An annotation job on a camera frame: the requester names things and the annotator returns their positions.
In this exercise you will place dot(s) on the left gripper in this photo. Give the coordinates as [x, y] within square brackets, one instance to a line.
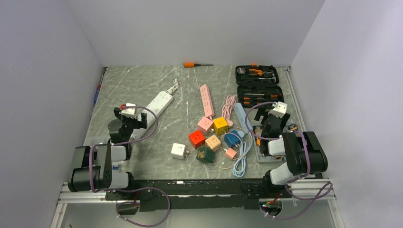
[139, 124]

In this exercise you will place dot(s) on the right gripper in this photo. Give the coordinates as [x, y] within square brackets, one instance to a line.
[261, 111]

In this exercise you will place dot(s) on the white power strip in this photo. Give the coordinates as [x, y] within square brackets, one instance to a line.
[157, 106]

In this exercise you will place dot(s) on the light blue power strip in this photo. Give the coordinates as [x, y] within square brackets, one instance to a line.
[242, 118]

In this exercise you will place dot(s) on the light blue round plug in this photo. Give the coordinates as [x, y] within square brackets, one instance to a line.
[241, 134]

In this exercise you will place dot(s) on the dark blue cube socket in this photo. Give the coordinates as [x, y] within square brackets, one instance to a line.
[232, 139]

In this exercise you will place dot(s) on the yellow cube socket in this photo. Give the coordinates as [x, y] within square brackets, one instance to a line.
[220, 126]

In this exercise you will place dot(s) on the salmon usb charger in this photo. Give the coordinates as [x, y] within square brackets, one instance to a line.
[230, 153]

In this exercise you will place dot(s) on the white cube socket tiger print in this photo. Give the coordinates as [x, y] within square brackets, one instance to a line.
[178, 151]

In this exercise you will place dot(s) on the beige cube socket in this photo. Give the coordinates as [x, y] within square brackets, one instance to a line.
[213, 142]

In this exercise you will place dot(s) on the pink power strip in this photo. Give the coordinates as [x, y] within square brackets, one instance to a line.
[207, 102]

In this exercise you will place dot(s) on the pink cube socket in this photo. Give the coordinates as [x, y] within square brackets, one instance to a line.
[205, 125]

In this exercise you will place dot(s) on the red cube socket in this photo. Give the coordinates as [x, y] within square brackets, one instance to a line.
[197, 139]

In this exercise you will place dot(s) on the green cube socket lion print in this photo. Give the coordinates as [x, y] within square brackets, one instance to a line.
[205, 155]

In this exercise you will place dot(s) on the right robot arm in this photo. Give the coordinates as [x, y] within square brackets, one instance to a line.
[302, 151]

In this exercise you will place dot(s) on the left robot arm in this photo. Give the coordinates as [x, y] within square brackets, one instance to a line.
[92, 166]

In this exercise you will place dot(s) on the grey tool tray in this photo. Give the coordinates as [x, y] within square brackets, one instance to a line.
[262, 149]

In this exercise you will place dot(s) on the black tool case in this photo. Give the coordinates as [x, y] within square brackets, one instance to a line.
[253, 90]

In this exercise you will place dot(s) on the red blue pen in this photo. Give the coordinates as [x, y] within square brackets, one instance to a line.
[97, 93]

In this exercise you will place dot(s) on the orange pliers in case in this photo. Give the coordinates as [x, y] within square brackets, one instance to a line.
[261, 73]

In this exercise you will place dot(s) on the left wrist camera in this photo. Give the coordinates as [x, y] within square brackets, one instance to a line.
[128, 110]

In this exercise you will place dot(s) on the orange handled screwdriver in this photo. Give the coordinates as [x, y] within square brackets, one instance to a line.
[191, 64]

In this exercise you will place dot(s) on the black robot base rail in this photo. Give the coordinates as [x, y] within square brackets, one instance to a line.
[201, 194]

